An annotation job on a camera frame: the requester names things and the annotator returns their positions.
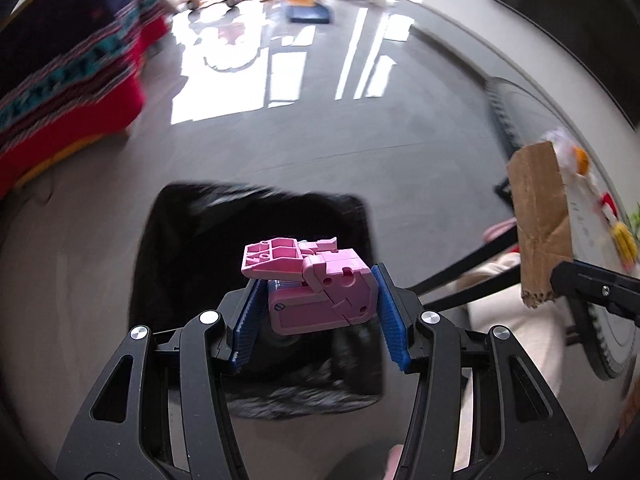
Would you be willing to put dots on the pink plastic toy block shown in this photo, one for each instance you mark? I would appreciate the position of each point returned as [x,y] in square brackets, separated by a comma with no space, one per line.
[310,310]

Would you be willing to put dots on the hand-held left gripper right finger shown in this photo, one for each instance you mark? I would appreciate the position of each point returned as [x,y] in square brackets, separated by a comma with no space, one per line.
[395,325]

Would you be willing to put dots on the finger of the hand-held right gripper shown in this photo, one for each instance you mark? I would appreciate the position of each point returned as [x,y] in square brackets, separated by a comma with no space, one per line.
[590,280]

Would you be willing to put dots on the brown cardboard piece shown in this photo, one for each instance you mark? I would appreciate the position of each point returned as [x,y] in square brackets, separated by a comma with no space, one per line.
[540,200]

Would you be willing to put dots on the wooden sofa frame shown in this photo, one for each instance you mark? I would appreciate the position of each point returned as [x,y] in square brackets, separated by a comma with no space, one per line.
[55,157]

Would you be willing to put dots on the striped patterned blanket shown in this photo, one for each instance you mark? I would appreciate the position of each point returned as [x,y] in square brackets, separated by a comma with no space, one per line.
[75,60]

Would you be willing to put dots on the green toy dinosaur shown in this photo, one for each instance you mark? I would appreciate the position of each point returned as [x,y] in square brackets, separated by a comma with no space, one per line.
[635,217]

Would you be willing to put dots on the black metal table leg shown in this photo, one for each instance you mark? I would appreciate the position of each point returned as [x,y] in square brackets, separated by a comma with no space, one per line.
[465,265]
[475,287]

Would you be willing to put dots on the orange round item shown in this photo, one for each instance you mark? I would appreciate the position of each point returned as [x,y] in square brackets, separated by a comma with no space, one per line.
[581,160]

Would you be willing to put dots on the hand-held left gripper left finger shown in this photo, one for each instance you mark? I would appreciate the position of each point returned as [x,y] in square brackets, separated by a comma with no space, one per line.
[247,320]

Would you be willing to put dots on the black trash bin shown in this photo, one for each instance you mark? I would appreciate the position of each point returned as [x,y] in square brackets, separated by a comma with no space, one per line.
[200,240]

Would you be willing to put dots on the pink slipper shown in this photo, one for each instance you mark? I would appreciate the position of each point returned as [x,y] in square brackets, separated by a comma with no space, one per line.
[497,232]

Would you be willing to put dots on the red and white item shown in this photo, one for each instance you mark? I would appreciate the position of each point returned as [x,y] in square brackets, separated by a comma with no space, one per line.
[609,206]

